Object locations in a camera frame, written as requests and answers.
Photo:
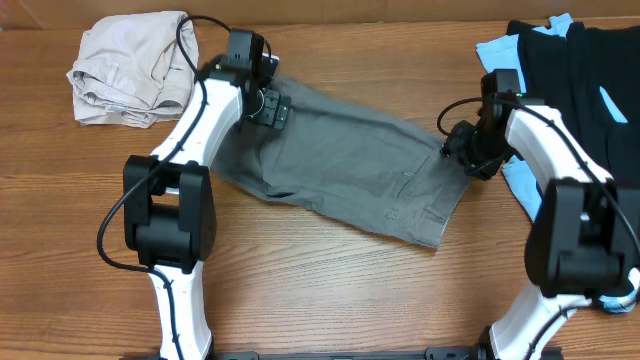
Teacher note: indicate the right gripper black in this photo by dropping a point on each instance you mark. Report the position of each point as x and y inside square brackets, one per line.
[455, 143]

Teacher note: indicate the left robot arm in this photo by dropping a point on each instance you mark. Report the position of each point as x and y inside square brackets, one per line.
[169, 211]

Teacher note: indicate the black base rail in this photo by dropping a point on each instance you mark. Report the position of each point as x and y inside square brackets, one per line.
[340, 355]

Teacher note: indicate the beige folded shorts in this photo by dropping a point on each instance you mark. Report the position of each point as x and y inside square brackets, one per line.
[134, 70]

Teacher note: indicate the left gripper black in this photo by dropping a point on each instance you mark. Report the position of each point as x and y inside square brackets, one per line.
[275, 110]

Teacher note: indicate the grey shorts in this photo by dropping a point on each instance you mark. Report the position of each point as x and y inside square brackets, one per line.
[369, 169]

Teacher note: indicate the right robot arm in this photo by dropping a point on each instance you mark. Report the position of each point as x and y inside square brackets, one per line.
[582, 251]

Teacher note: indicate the black and blue garment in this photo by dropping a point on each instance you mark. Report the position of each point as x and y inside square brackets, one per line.
[590, 75]

